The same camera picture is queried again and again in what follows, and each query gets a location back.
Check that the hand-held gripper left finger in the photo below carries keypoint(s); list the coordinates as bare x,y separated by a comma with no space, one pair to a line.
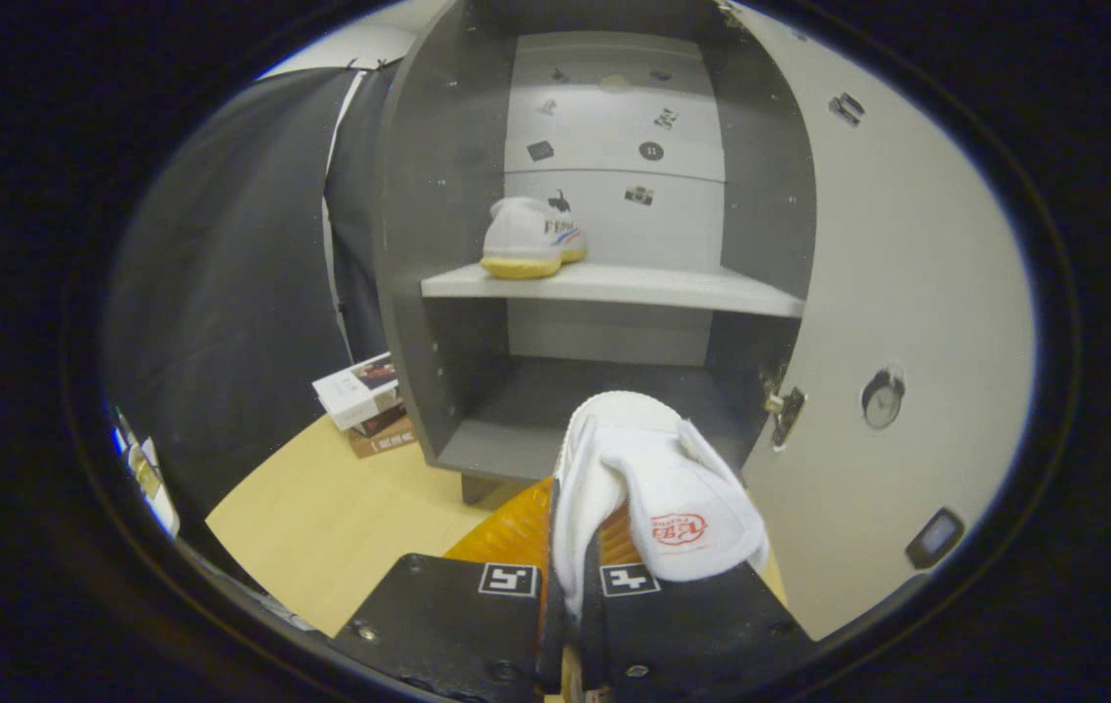
477,625

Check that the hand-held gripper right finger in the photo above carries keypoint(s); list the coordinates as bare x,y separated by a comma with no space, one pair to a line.
692,625

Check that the white shoe red label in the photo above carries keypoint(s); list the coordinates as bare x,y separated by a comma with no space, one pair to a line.
634,469

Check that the white shoe yellow sole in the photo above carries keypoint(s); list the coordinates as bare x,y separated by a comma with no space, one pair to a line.
521,239

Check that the grey shoe cabinet door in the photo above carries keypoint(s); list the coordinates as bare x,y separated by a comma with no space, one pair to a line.
907,273

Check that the grey shoe cabinet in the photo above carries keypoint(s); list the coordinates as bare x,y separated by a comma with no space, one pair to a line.
438,195

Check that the light wooden base board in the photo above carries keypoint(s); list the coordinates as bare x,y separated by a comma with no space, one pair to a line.
321,517

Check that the brown book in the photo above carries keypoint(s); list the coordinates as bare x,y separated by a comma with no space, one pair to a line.
385,439

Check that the white side table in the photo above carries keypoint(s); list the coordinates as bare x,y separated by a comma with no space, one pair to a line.
150,483

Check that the black backdrop cloth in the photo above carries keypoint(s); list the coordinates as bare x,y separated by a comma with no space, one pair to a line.
224,273

